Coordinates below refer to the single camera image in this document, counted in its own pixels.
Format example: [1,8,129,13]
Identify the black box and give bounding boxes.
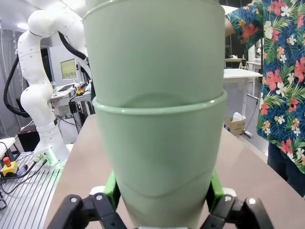
[17,128,40,153]

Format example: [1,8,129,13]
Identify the grooved aluminium base plate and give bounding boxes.
[0,151,65,229]

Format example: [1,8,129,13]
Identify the lit computer screen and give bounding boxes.
[60,58,78,81]

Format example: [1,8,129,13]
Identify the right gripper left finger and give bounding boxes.
[46,170,127,229]

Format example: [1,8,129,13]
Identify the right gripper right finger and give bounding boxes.
[202,169,275,229]

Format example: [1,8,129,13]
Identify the aluminium frame workbench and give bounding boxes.
[50,82,92,127]

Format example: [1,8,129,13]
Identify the white table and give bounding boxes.
[223,68,263,115]

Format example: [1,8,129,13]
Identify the person in floral shirt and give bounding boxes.
[225,0,305,198]

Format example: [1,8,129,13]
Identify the green plastic cup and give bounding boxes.
[91,90,228,229]
[82,0,226,114]

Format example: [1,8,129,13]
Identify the cardboard box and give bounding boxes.
[225,112,246,136]

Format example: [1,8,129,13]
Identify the person's left forearm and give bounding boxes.
[224,18,241,39]

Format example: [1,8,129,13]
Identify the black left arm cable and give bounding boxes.
[3,31,89,118]

